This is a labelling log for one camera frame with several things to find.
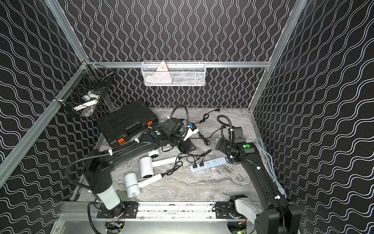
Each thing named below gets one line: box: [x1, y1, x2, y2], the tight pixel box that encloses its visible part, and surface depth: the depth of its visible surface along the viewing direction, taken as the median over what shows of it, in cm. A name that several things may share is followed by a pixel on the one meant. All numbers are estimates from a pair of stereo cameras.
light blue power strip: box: [189, 156, 227, 174], surface depth 90 cm
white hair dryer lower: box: [124, 172, 163, 198], surface depth 80 cm
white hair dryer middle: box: [139, 156, 177, 179], surface depth 86 cm
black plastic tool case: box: [97, 100, 159, 149], surface depth 103 cm
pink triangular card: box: [152, 61, 172, 84], surface depth 92 cm
